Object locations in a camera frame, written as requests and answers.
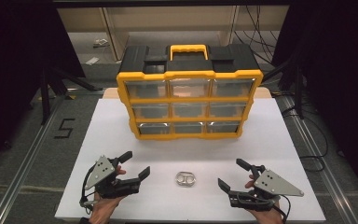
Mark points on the white paper scrap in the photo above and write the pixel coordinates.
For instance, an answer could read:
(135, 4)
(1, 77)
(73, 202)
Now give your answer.
(92, 60)
(101, 42)

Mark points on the clear plastic drawer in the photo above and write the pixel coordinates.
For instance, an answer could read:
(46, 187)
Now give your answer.
(154, 129)

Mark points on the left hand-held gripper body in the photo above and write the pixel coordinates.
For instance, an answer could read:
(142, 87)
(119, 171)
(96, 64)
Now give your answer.
(101, 174)

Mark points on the metal floor rail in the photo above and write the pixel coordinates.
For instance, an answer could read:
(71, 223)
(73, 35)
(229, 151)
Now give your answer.
(24, 161)
(323, 174)

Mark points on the black metal stand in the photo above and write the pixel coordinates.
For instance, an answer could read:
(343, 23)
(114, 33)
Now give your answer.
(45, 96)
(298, 93)

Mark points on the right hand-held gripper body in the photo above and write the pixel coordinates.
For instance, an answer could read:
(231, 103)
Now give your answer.
(273, 185)

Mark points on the set of clear drawers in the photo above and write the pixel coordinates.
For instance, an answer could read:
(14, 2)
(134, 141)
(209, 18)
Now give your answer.
(189, 88)

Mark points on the beige desk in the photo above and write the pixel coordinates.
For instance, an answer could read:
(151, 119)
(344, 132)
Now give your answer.
(115, 34)

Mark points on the person's left hand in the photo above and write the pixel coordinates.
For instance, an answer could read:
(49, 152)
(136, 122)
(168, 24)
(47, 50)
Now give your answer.
(102, 208)

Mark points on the yellow black organizer cabinet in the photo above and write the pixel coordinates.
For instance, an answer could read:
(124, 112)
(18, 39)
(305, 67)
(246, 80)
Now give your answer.
(189, 74)

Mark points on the person's right hand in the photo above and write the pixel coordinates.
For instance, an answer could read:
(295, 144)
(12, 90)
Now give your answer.
(267, 217)

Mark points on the dark curtain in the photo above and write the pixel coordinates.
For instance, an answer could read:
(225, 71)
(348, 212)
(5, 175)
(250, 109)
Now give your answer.
(12, 62)
(338, 62)

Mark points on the clear oval lens case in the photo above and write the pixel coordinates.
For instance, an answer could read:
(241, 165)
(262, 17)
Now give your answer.
(180, 179)

